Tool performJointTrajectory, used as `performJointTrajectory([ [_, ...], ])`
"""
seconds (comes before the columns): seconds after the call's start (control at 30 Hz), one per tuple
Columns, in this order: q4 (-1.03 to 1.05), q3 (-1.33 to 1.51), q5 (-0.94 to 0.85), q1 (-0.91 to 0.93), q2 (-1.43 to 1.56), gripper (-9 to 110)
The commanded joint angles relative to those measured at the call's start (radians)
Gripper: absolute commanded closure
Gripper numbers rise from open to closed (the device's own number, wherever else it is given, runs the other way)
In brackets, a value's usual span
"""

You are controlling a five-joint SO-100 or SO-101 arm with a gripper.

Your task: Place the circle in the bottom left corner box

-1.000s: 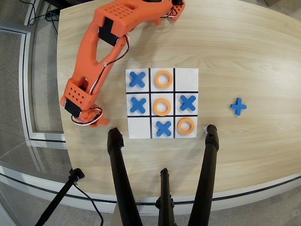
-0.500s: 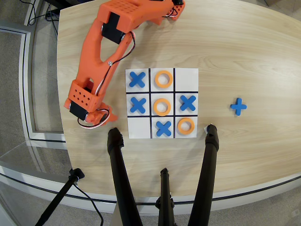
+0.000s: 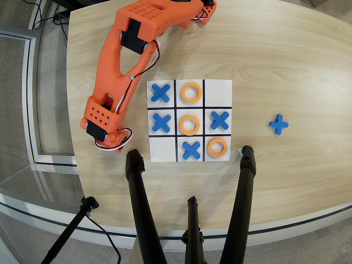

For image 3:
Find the thin black tripod leg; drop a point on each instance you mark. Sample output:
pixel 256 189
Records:
pixel 193 225

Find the small white sticker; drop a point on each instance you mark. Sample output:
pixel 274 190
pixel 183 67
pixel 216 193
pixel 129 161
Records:
pixel 240 150

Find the black stand pole with clamp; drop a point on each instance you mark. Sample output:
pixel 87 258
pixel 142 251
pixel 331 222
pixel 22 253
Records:
pixel 71 228

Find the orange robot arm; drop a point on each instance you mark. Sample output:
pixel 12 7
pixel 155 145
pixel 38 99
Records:
pixel 110 77

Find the blue foam X piece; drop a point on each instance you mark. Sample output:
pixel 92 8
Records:
pixel 160 93
pixel 192 150
pixel 220 120
pixel 161 122
pixel 279 125

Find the white tic-tac-toe board sheet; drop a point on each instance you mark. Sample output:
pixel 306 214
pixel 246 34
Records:
pixel 217 93

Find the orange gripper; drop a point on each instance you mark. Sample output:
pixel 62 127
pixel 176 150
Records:
pixel 115 142

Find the grey metal glass panel frame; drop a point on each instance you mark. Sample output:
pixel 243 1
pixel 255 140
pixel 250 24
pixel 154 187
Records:
pixel 27 96

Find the thick black tripod leg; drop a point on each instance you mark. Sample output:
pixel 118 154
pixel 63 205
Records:
pixel 140 198
pixel 242 198

